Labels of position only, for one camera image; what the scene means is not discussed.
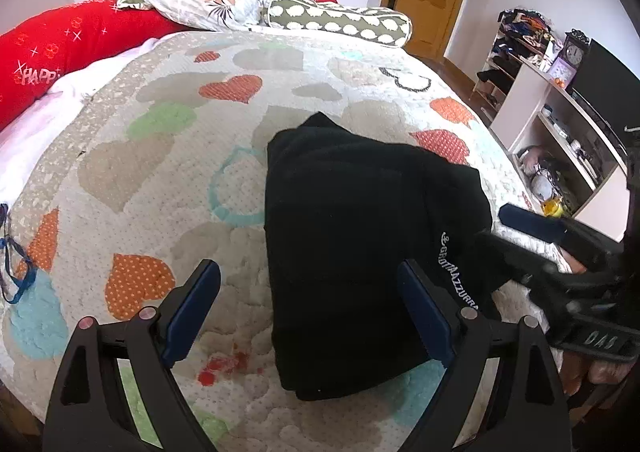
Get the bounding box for blue lanyard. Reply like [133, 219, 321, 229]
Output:
[0, 202, 39, 306]

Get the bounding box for heart patterned quilt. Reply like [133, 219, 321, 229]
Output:
[0, 26, 576, 452]

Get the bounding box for white shelf unit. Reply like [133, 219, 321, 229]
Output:
[473, 8, 629, 241]

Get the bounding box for red long pillow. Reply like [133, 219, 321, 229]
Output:
[0, 0, 339, 133]

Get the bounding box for green white bolster pillow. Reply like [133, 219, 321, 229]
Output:
[262, 0, 412, 48]

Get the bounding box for right hand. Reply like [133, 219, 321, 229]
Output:
[560, 351, 636, 396]

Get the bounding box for black television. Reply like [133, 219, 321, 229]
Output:
[570, 39, 639, 155]

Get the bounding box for black pants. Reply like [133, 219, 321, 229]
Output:
[265, 113, 499, 401]

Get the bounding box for white bed sheet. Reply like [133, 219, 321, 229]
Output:
[0, 36, 169, 206]

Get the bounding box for black table clock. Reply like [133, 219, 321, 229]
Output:
[562, 28, 590, 70]

